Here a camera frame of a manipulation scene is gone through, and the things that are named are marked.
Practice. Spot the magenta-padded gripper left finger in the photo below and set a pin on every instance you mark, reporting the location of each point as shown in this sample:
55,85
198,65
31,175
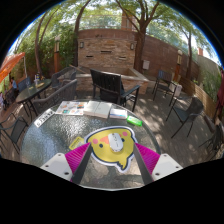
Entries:
74,160

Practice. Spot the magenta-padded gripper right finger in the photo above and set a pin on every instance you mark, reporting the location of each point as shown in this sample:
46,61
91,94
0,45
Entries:
150,160

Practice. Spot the yellow duck-shaped mouse pad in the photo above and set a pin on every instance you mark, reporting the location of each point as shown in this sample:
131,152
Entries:
106,156

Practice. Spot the small yellow card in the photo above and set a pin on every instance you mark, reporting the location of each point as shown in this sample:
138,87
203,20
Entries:
76,142

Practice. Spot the white printed label strip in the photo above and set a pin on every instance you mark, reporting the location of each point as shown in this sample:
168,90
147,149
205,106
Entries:
44,118

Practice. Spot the open white book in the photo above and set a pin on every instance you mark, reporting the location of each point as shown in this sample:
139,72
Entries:
97,109

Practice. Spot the small white blue book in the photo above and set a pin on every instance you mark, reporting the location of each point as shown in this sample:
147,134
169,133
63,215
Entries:
118,114

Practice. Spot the grey wicker armchair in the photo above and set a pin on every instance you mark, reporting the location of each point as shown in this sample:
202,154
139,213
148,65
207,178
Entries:
61,95

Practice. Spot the black mesh patio chair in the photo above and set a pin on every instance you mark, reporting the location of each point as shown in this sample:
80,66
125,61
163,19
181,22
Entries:
193,108
15,130
216,138

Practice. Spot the dark round patio table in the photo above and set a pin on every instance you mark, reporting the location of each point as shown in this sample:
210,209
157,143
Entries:
33,90

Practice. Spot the black metal patio chair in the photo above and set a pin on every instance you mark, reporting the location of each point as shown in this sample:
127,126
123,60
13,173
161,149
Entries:
164,80

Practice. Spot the black slatted armchair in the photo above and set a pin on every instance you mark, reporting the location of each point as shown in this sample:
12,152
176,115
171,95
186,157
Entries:
106,83

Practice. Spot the person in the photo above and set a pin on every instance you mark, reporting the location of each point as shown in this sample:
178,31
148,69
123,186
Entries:
14,84

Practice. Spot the forked tree trunk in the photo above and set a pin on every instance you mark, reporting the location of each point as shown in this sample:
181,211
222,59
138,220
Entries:
140,46

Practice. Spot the orange patio umbrella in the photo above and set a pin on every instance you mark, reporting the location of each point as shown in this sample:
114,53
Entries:
10,65

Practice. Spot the grey wall utility box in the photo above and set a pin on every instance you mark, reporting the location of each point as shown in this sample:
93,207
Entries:
146,64

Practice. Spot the wooden lamp post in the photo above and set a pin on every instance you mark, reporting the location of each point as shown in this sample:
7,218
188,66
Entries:
178,65
57,53

